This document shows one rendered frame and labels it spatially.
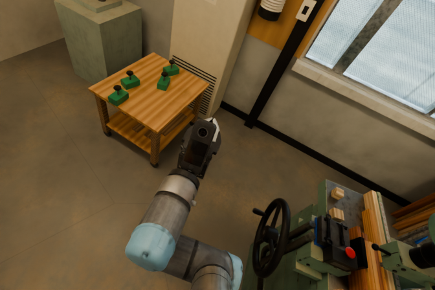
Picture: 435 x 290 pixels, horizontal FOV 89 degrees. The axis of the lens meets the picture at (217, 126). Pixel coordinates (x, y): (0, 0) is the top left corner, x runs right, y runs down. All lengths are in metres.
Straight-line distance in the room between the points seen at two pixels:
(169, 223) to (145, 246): 0.05
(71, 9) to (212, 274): 2.05
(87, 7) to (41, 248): 1.71
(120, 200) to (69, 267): 0.44
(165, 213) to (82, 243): 1.35
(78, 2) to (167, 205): 2.02
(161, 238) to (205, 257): 0.13
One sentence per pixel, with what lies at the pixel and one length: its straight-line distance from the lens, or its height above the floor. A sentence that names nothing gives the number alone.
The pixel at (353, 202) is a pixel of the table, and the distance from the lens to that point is 1.13.
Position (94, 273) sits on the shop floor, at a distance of 1.69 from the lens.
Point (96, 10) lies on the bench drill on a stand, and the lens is 2.15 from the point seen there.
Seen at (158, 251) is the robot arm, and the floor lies 1.25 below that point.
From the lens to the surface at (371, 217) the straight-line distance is 1.09.
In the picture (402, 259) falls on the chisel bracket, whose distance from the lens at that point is 0.90.
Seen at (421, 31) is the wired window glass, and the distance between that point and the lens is 1.97.
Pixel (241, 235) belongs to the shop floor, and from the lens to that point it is 1.80.
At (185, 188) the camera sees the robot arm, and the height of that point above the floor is 1.25.
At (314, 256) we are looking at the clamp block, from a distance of 0.85.
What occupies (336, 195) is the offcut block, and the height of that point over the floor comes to 0.92.
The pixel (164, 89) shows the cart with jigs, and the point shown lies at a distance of 1.67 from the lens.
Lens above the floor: 1.64
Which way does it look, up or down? 47 degrees down
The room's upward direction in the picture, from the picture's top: 21 degrees clockwise
